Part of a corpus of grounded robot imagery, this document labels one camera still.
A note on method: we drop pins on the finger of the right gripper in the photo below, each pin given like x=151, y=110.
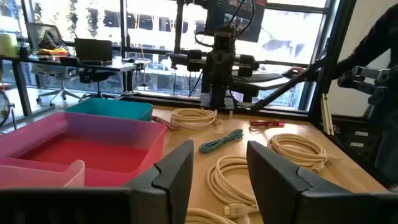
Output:
x=228, y=77
x=215, y=77

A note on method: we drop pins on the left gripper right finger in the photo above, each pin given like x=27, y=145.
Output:
x=280, y=193

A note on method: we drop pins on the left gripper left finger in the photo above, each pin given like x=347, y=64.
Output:
x=168, y=186

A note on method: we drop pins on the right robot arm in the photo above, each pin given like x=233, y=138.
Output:
x=217, y=98

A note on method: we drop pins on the person's hand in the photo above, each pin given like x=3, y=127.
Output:
x=295, y=72

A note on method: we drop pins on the pink plastic bin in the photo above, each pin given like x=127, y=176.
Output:
x=93, y=152

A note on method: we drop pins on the grey office desk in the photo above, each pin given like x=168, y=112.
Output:
x=102, y=63

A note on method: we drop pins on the teal plastic bin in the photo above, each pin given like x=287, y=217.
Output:
x=112, y=109

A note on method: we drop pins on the black office chair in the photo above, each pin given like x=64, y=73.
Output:
x=96, y=76

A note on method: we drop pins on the black desk monitor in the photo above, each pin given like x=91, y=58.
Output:
x=93, y=51

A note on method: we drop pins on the striped bag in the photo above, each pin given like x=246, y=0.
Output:
x=51, y=43

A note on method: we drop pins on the grey mesh office chair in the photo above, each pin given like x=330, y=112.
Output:
x=43, y=34

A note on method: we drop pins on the person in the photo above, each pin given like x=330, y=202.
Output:
x=382, y=40

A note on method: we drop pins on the black wheel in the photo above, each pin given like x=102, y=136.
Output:
x=3, y=109

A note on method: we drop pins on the yellow-green bottle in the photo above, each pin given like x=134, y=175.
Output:
x=8, y=45

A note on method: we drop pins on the beige bracket strips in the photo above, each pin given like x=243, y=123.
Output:
x=327, y=115

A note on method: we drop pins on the black aluminium table frame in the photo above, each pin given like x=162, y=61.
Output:
x=335, y=46

